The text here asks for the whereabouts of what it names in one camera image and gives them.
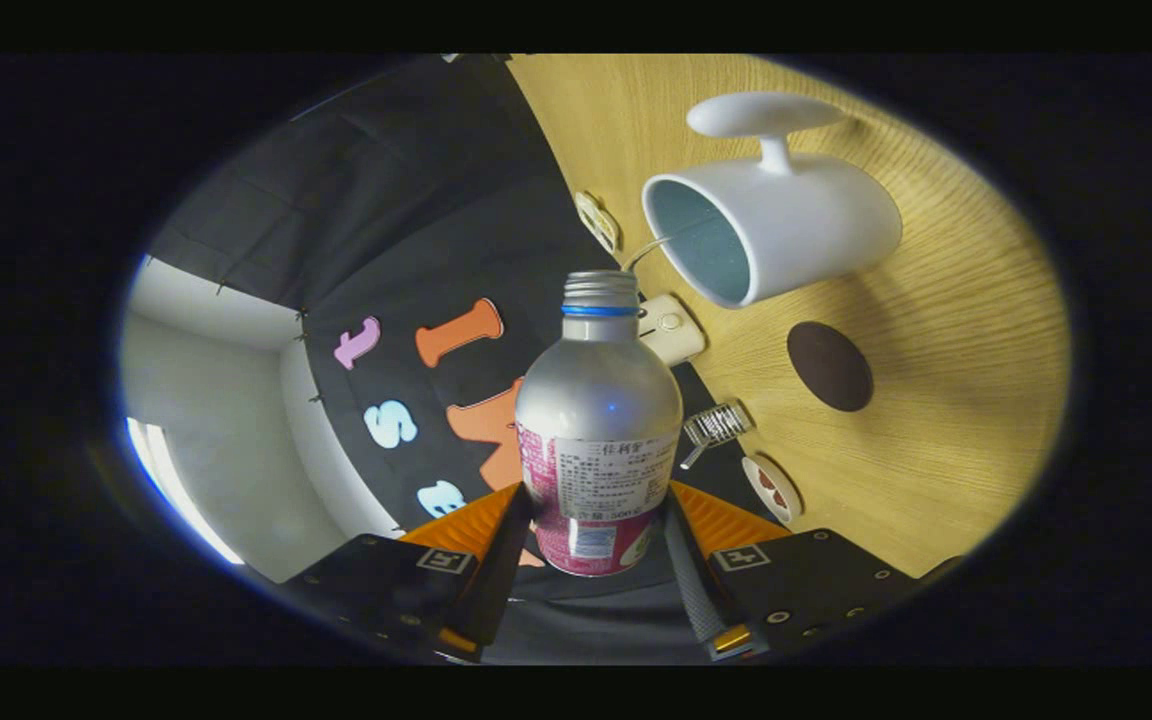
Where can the wooden table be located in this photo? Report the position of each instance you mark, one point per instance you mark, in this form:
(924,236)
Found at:
(936,450)

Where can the dark brown round coaster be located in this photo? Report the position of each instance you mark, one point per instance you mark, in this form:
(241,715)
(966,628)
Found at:
(830,366)

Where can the silver bottle with red label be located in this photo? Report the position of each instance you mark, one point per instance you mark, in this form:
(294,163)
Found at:
(596,400)

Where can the small clear glass jar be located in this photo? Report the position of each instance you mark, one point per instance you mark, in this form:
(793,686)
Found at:
(718,425)

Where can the cream toaster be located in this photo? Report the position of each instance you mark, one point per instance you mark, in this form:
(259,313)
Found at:
(674,335)

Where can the red food slices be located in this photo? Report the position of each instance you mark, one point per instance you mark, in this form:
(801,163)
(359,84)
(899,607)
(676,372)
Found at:
(771,487)

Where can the white plate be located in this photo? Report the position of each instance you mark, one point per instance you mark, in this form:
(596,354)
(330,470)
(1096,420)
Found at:
(786,505)

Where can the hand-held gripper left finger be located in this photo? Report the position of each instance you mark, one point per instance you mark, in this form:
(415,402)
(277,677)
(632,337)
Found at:
(491,580)

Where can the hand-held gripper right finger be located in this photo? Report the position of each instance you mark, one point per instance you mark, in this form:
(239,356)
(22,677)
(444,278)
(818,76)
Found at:
(696,590)

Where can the large ceiling light panel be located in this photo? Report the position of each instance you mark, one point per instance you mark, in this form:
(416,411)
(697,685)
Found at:
(176,485)

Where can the black backdrop cloth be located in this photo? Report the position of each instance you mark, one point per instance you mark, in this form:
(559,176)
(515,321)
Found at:
(386,200)

